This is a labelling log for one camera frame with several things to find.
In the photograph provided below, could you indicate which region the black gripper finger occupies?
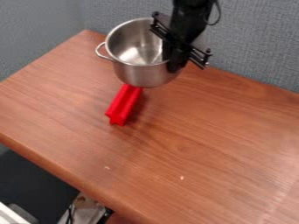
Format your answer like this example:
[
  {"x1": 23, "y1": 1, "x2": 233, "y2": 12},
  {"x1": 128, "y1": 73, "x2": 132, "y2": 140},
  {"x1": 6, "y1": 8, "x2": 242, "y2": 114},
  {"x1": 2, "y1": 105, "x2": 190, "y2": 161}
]
[
  {"x1": 166, "y1": 48, "x2": 189, "y2": 73},
  {"x1": 162, "y1": 40, "x2": 173, "y2": 61}
]

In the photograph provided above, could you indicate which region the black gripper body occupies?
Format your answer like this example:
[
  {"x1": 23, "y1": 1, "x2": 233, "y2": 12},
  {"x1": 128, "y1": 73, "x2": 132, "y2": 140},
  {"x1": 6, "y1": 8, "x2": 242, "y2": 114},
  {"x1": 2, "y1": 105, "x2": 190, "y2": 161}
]
[{"x1": 149, "y1": 11, "x2": 210, "y2": 69}]

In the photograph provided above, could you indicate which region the stainless steel pot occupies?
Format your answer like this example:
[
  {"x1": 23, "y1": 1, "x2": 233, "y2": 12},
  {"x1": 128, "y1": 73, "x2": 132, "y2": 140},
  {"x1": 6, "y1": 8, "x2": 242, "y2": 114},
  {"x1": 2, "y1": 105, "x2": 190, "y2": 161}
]
[{"x1": 94, "y1": 17, "x2": 181, "y2": 88}]

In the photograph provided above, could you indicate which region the red block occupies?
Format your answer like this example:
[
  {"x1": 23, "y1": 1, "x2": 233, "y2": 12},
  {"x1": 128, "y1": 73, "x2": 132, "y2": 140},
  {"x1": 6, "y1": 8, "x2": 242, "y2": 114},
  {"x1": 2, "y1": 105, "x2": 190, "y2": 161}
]
[{"x1": 105, "y1": 84, "x2": 142, "y2": 126}]

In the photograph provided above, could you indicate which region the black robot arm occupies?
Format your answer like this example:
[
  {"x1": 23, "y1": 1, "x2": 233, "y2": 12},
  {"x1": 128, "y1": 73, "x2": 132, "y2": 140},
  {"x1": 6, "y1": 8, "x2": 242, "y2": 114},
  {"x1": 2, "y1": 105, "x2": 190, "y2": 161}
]
[{"x1": 149, "y1": 0, "x2": 220, "y2": 73}]

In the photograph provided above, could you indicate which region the white object at corner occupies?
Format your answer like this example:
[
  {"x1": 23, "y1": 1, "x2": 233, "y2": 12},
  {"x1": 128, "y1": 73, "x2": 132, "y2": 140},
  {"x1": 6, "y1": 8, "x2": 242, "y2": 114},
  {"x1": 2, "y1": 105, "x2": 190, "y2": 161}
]
[{"x1": 0, "y1": 202, "x2": 31, "y2": 224}]

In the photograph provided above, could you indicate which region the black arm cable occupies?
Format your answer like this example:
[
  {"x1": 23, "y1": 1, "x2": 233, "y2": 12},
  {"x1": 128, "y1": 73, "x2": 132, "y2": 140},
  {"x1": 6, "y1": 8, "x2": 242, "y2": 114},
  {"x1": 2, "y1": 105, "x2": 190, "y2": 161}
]
[{"x1": 205, "y1": 0, "x2": 221, "y2": 26}]

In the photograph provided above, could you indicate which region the white table leg frame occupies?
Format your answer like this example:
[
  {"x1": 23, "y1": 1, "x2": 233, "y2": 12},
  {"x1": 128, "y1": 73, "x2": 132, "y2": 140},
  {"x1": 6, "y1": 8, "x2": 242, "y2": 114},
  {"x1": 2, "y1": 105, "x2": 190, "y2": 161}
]
[{"x1": 57, "y1": 192, "x2": 113, "y2": 224}]

